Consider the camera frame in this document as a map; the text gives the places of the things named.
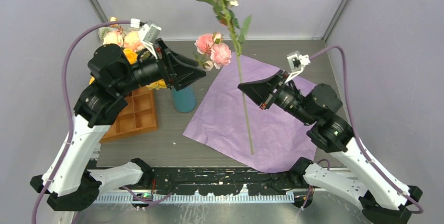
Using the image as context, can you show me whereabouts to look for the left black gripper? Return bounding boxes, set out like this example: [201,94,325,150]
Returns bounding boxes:
[113,38,206,95]

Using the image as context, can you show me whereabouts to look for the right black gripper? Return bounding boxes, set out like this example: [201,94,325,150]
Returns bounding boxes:
[237,68,315,125]

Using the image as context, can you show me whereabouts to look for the teal cylindrical vase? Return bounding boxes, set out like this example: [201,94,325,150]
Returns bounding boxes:
[171,85,196,113]

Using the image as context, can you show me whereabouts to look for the pink rose flower stem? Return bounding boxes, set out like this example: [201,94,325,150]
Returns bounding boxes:
[194,32,232,71]

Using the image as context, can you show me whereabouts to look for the peach rose flower stem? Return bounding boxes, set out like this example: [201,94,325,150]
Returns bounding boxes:
[98,24,146,53]

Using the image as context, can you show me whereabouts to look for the white yellow flower stem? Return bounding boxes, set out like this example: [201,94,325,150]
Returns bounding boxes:
[196,0,256,156]

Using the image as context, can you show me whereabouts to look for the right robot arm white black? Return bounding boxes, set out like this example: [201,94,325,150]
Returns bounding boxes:
[238,70,423,223]

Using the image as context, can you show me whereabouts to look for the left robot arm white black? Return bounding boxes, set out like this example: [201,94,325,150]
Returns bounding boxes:
[30,39,206,211]

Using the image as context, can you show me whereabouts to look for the orange compartment tray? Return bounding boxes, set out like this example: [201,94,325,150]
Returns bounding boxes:
[100,87,159,143]

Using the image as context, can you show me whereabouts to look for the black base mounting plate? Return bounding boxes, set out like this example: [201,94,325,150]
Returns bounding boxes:
[126,167,315,196]

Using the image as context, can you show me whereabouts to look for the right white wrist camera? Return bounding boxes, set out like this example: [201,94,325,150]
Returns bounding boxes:
[285,51,310,83]

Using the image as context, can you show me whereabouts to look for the aluminium rail frame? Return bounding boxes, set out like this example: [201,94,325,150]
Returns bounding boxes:
[94,187,294,207]

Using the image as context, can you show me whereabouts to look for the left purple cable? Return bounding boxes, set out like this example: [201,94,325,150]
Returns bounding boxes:
[31,20,134,224]

